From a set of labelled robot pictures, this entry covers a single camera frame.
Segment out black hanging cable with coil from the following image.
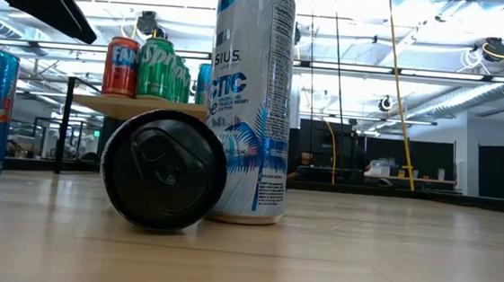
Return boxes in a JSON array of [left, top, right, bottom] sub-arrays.
[[323, 0, 355, 127]]

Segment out black partition panel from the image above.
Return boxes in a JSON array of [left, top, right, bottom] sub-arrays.
[[363, 135, 457, 183], [473, 143, 504, 199]]

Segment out tall white Celsius can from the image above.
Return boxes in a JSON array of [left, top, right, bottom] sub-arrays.
[[199, 0, 302, 229], [95, 104, 234, 238]]

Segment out person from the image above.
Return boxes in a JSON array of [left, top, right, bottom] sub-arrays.
[[287, 148, 318, 184], [347, 142, 375, 175]]

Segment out thick yellow hanging cable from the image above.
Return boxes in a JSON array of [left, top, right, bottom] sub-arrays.
[[372, 0, 430, 191]]

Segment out black ceiling cable reel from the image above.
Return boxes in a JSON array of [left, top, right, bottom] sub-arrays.
[[482, 36, 504, 63], [135, 9, 172, 40], [378, 94, 394, 113], [293, 21, 304, 47]]

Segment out wooden shelf with black legs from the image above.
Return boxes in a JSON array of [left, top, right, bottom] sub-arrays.
[[53, 75, 212, 186]]

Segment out red Fanta strawberry can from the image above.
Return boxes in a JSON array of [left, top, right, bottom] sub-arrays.
[[101, 35, 143, 101]]

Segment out black cabinet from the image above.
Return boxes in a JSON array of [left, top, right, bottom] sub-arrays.
[[296, 117, 358, 186]]

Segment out black aluminium table frame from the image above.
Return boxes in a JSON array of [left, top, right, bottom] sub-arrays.
[[1, 153, 504, 215]]

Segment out thin yellow cable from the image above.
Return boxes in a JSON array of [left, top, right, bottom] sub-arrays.
[[319, 119, 341, 185]]

